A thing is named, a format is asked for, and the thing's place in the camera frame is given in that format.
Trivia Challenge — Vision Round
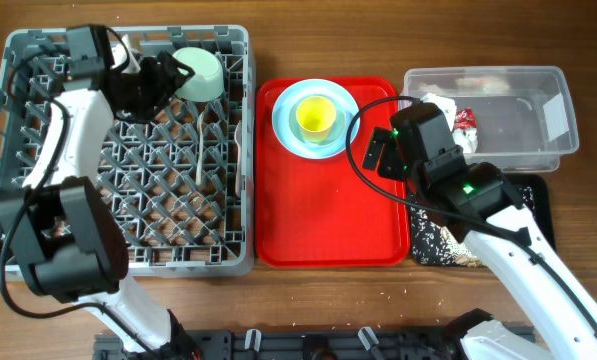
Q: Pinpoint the white plastic spoon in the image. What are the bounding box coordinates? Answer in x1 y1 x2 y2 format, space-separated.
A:
195 109 207 186

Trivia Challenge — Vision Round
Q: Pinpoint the yellow plastic cup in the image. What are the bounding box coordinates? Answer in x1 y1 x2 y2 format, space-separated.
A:
296 96 337 143

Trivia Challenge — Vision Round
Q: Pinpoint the white tissue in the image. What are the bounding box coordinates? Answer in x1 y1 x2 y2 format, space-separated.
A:
452 128 478 154

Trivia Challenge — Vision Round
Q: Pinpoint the light blue plate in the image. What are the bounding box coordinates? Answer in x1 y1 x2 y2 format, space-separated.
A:
272 79 359 160

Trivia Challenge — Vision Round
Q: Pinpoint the red snack wrapper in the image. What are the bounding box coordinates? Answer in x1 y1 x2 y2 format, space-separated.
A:
453 108 477 130

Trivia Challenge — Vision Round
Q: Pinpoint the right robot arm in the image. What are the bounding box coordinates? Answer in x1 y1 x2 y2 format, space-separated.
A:
352 97 597 359

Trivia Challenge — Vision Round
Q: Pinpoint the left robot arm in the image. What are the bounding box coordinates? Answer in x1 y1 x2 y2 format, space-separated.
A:
0 24 202 359

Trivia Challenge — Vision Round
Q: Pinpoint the grey dishwasher rack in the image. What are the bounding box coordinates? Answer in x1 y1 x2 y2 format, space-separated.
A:
0 25 255 277

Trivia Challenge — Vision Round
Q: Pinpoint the black waste tray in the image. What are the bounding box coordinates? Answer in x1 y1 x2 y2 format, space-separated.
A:
408 172 558 268

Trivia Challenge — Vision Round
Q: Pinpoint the red plastic tray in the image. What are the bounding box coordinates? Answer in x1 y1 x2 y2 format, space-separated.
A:
254 78 411 268

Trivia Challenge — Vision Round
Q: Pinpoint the food scraps and rice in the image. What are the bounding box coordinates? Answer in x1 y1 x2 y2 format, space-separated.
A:
411 187 535 268

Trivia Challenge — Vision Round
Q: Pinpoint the clear plastic bin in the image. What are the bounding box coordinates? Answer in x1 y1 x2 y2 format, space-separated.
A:
402 66 579 173

